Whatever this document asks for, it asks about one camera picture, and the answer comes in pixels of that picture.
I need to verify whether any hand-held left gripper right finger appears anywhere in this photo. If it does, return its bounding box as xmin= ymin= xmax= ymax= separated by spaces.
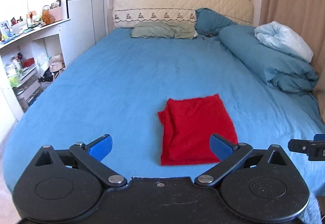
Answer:
xmin=194 ymin=133 xmax=291 ymax=187

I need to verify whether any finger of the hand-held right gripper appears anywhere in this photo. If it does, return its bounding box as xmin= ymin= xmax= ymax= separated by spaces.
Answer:
xmin=288 ymin=134 xmax=325 ymax=161

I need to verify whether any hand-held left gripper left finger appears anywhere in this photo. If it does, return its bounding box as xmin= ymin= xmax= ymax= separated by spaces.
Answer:
xmin=33 ymin=134 xmax=127 ymax=188

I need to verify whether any red knit sweater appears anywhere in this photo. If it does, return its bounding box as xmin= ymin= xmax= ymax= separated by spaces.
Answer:
xmin=157 ymin=94 xmax=239 ymax=166

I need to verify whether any blue fluffy rug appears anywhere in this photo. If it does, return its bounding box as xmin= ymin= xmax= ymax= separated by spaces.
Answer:
xmin=305 ymin=194 xmax=323 ymax=224

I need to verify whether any bed with blue sheet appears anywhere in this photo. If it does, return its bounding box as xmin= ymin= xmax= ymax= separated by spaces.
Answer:
xmin=2 ymin=27 xmax=325 ymax=214

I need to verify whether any blue duvet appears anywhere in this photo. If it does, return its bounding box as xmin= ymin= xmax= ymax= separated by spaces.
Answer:
xmin=219 ymin=25 xmax=320 ymax=96

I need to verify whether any pale blue white blanket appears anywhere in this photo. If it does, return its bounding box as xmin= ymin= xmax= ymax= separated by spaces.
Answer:
xmin=255 ymin=21 xmax=314 ymax=63

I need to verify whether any teal pillow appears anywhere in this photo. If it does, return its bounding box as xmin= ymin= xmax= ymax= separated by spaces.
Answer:
xmin=195 ymin=8 xmax=238 ymax=36

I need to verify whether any green pillow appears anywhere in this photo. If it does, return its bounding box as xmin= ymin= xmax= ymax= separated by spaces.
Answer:
xmin=131 ymin=22 xmax=198 ymax=39

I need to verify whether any white shelf unit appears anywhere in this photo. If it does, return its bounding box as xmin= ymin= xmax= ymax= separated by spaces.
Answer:
xmin=0 ymin=18 xmax=72 ymax=113

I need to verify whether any white grey wardrobe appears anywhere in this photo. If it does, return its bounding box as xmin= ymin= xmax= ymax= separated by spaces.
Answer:
xmin=66 ymin=0 xmax=104 ymax=62

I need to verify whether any orange teddy bear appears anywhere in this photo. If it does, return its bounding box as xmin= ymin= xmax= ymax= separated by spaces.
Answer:
xmin=41 ymin=10 xmax=55 ymax=24

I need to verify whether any pink storage box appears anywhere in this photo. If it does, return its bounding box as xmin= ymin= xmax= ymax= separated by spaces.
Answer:
xmin=49 ymin=6 xmax=63 ymax=22

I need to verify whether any cream quilted headboard cover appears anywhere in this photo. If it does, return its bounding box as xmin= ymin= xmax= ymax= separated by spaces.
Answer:
xmin=113 ymin=0 xmax=254 ymax=29

